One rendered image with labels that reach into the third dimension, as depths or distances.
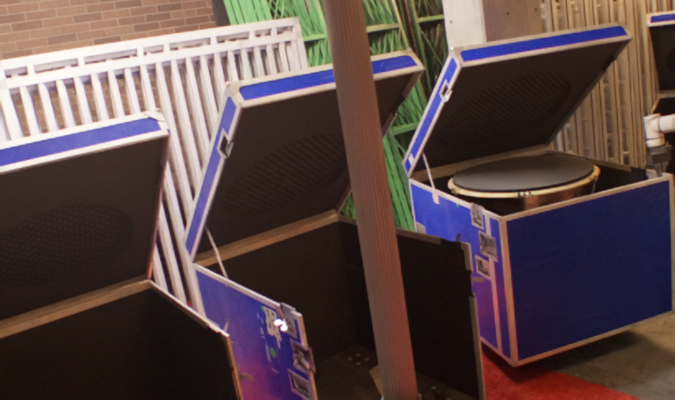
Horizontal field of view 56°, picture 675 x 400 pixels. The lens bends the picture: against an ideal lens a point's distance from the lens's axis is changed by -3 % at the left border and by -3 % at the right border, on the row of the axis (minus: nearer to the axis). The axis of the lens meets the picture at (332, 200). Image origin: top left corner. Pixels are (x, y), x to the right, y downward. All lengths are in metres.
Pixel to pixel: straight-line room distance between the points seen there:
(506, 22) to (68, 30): 3.09
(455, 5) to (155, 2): 2.30
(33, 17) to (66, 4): 0.26
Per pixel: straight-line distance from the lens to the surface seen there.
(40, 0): 5.12
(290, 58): 4.59
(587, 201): 3.45
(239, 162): 2.71
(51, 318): 3.07
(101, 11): 5.24
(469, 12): 4.57
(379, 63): 2.74
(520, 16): 4.83
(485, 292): 3.56
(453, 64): 3.35
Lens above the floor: 1.89
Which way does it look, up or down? 14 degrees down
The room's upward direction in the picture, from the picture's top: 9 degrees counter-clockwise
